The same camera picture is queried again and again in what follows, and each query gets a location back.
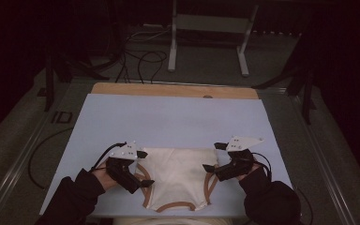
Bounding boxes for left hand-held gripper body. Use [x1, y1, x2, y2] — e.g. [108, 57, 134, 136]
[105, 140, 143, 195]

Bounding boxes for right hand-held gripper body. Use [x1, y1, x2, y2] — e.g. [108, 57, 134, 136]
[214, 135, 265, 183]

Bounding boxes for cream baby bodysuit brown trim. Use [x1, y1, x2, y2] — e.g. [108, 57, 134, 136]
[135, 147, 219, 214]

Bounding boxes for person's right hand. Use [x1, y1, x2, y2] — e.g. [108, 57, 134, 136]
[235, 157, 264, 182]

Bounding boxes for person's left hand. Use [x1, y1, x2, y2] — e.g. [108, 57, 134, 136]
[92, 158, 120, 192]

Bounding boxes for light blue mat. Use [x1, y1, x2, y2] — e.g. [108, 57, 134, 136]
[39, 93, 294, 218]

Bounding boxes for black tripod stand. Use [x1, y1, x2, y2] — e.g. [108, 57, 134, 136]
[251, 34, 318, 126]
[37, 46, 111, 113]

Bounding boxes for white metal stand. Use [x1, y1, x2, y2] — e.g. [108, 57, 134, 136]
[167, 0, 260, 78]

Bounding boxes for left hand-held gripper black cable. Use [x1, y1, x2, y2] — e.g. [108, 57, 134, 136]
[89, 142, 128, 173]

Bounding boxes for hand-held gripper black cable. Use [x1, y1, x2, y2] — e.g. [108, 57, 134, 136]
[251, 152, 273, 183]
[89, 142, 128, 173]

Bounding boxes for right hand-held gripper black cable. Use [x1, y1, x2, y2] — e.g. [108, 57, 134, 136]
[251, 152, 273, 183]

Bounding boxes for black square floor bracket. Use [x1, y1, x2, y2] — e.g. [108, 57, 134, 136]
[51, 111, 74, 125]

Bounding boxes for thin black cable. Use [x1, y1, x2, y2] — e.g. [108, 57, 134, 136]
[294, 187, 314, 225]

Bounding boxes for metal floor rail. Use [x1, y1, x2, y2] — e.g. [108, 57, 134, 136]
[289, 93, 357, 225]
[0, 82, 73, 225]

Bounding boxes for looped black floor cable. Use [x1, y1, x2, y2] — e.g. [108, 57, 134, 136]
[115, 50, 169, 84]

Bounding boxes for long curved black cable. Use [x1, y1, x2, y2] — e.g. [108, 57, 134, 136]
[27, 127, 74, 190]

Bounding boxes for white floor cable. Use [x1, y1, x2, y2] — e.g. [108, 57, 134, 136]
[126, 26, 172, 43]

